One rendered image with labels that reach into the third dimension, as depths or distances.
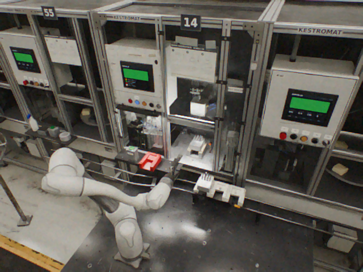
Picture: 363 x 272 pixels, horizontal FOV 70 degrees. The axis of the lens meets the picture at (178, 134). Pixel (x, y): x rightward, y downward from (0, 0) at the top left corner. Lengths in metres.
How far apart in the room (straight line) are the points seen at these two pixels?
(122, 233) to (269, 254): 0.98
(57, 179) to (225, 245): 1.19
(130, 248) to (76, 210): 1.55
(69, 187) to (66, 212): 1.85
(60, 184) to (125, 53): 0.96
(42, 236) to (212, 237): 1.84
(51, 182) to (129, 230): 0.59
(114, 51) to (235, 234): 1.54
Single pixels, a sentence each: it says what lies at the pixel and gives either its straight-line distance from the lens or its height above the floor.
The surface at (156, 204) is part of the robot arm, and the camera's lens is 1.55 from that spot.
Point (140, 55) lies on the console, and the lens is 1.79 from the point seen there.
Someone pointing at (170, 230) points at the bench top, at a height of 0.68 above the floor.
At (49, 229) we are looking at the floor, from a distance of 3.17.
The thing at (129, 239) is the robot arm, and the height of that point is 0.91.
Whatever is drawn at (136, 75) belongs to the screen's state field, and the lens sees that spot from 1.84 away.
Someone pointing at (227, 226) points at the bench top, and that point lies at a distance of 2.04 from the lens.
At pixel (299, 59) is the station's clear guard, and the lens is 1.57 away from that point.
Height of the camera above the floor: 2.34
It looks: 36 degrees down
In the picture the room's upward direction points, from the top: 2 degrees counter-clockwise
